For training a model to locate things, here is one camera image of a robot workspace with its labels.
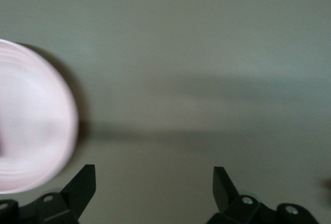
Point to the pink round plate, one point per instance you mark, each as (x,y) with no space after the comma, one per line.
(33,118)

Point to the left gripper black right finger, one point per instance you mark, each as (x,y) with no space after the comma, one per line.
(245,211)

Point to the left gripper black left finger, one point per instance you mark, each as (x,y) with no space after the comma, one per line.
(51,208)

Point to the brown table cloth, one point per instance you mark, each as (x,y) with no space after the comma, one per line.
(181,53)

